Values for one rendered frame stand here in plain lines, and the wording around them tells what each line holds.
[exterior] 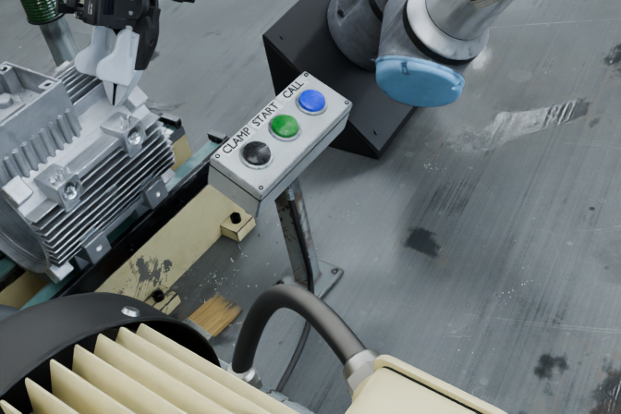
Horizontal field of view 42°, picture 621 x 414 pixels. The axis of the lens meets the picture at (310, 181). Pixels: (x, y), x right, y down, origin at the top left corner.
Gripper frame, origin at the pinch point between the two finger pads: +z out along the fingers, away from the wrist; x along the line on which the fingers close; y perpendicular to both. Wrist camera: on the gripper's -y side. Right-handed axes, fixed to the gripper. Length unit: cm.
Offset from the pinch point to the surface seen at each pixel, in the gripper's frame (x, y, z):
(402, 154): 15.4, -42.9, 8.7
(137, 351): 48, 42, -5
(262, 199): 22.0, -0.4, 5.6
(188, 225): 1.3, -13.0, 18.9
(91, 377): 48, 44, -4
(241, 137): 16.9, -1.9, 0.6
